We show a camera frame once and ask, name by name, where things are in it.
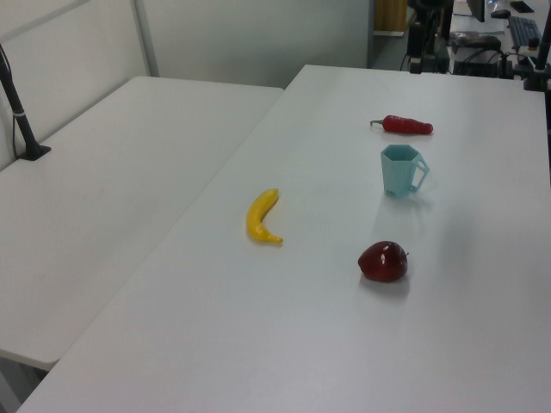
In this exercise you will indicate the red chili pepper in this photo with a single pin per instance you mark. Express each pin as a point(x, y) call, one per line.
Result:
point(404, 125)

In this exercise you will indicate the light teal hexagonal mug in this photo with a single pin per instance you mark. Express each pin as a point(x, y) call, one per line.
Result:
point(396, 176)

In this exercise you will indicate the white side table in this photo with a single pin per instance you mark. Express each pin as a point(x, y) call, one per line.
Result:
point(107, 193)

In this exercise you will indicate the black bag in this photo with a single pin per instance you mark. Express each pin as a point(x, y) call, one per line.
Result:
point(475, 41)

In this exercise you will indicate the black computer mouse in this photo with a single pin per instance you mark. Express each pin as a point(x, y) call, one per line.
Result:
point(500, 14)

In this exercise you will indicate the black tripod equipment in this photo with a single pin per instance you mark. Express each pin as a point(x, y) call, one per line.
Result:
point(416, 43)

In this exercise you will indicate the yellow banana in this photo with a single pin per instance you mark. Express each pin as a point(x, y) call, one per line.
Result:
point(256, 219)

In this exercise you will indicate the black monitor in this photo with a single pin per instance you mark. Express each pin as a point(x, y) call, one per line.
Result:
point(475, 9)

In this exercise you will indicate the yellow wooden panel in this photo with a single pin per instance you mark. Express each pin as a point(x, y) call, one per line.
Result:
point(389, 15)

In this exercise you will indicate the black phone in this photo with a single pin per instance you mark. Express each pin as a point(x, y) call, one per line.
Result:
point(521, 7)

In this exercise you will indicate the dark computer keyboard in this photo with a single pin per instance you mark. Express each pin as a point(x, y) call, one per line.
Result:
point(524, 29)

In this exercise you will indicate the dark red apple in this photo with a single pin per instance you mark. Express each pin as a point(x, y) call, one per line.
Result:
point(381, 262)

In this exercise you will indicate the black pole with square base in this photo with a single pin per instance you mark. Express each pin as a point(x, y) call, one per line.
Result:
point(21, 122)

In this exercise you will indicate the black pole with clamp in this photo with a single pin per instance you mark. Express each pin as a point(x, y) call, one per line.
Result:
point(541, 56)

